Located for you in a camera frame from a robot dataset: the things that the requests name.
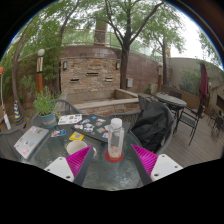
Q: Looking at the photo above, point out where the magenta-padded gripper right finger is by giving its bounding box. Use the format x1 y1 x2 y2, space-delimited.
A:
131 143 184 186

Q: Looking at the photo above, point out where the blue yellow striped cone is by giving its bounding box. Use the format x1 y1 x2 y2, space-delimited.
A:
12 99 22 120

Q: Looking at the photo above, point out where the clear plastic bottle white cap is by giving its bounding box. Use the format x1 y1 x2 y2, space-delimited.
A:
107 117 125 160

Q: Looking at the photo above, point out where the silver laptop with stickers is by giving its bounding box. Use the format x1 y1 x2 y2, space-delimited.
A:
13 125 50 160

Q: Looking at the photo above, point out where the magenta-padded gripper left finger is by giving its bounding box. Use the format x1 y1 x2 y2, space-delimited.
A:
44 144 96 187

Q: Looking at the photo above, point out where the white sticker sheet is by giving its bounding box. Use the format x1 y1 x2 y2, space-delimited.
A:
57 113 83 126

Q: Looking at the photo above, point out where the wooden lamp post with globe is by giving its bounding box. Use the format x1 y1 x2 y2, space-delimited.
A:
35 48 46 95
157 61 164 93

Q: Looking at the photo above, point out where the potted green plant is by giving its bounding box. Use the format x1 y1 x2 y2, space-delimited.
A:
32 85 58 129

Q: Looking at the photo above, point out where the white ribbed mug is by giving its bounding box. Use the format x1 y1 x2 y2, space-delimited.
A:
65 140 98 158

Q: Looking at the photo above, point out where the group of black metal chairs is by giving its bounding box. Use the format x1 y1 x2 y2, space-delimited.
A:
166 89 224 146

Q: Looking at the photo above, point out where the round dark patio table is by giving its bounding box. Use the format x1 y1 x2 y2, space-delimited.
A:
155 92 188 116

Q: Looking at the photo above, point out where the small colourful photo card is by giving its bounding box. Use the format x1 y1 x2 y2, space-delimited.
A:
50 128 67 138

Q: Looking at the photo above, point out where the black laptop with stickers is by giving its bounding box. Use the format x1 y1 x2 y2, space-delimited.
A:
70 114 133 144

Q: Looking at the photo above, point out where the leaning slender tree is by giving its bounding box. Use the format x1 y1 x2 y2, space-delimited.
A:
0 0 81 114

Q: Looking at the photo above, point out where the yellow card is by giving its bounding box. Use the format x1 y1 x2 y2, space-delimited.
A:
68 131 85 142

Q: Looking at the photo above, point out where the flat round red coaster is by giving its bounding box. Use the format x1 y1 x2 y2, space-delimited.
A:
104 149 125 164

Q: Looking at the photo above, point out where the forked-trunk tree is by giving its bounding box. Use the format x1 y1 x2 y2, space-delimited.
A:
76 0 168 101

